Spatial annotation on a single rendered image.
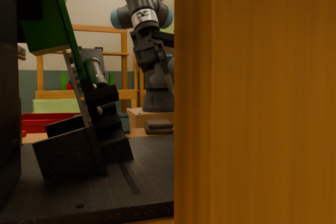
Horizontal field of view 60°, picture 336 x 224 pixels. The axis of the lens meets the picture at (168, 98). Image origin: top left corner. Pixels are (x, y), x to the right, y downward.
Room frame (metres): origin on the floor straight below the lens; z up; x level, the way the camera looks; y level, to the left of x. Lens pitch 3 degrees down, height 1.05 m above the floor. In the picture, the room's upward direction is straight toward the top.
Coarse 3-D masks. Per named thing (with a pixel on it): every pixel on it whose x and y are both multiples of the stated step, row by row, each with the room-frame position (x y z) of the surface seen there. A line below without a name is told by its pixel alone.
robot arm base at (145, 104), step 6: (150, 90) 1.19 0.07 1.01; (156, 90) 1.18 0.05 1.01; (162, 90) 1.18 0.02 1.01; (168, 90) 1.19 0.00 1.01; (150, 96) 1.19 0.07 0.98; (156, 96) 1.18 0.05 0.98; (162, 96) 1.18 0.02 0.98; (168, 96) 1.19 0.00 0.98; (144, 102) 1.20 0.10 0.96; (150, 102) 1.18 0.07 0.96; (156, 102) 1.17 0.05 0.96; (162, 102) 1.17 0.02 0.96; (168, 102) 1.18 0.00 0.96; (144, 108) 1.19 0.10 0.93; (150, 108) 1.17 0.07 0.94; (156, 108) 1.16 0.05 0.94; (162, 108) 1.16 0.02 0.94; (168, 108) 1.17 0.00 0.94
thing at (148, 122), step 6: (150, 120) 0.86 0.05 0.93; (156, 120) 0.86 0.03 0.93; (162, 120) 0.86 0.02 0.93; (168, 120) 0.86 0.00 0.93; (144, 126) 0.85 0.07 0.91; (150, 126) 0.79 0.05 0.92; (156, 126) 0.80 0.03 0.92; (162, 126) 0.80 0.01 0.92; (168, 126) 0.80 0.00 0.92; (150, 132) 0.79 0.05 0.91; (156, 132) 0.79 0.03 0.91; (162, 132) 0.79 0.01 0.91; (168, 132) 0.80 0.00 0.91
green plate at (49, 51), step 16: (48, 0) 0.52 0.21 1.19; (48, 16) 0.52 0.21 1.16; (64, 16) 0.52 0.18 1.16; (32, 32) 0.51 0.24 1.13; (48, 32) 0.52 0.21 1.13; (64, 32) 0.53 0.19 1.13; (32, 48) 0.51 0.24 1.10; (48, 48) 0.53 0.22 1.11; (64, 48) 0.59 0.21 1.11; (80, 64) 0.53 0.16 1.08
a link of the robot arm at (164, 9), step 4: (160, 4) 0.93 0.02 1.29; (164, 4) 0.99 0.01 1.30; (160, 8) 0.93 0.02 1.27; (164, 8) 0.95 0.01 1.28; (168, 8) 0.98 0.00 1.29; (156, 12) 0.92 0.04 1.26; (160, 12) 0.93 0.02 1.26; (164, 12) 0.95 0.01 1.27; (168, 12) 0.97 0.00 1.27; (160, 16) 0.94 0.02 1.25; (164, 16) 0.96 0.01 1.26; (168, 16) 0.97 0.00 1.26; (172, 16) 0.99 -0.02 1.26; (160, 20) 0.96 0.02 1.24; (164, 20) 0.97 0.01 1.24; (168, 20) 0.98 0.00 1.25; (172, 20) 1.00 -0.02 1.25; (160, 24) 0.98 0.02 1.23; (164, 24) 0.98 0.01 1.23; (168, 24) 1.00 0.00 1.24; (160, 28) 1.02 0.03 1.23; (164, 28) 1.01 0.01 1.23
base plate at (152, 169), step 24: (24, 144) 0.67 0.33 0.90; (144, 144) 0.67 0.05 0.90; (168, 144) 0.67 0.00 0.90; (24, 168) 0.48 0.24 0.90; (120, 168) 0.48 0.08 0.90; (144, 168) 0.48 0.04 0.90; (168, 168) 0.48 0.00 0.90; (24, 192) 0.38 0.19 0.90; (48, 192) 0.38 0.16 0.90; (72, 192) 0.38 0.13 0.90; (96, 192) 0.38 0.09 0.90; (120, 192) 0.38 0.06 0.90; (144, 192) 0.38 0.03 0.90; (168, 192) 0.38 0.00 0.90; (0, 216) 0.31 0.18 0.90; (24, 216) 0.31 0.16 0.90; (48, 216) 0.31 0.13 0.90; (72, 216) 0.32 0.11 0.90; (96, 216) 0.33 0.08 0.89; (120, 216) 0.33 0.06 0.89; (144, 216) 0.34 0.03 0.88
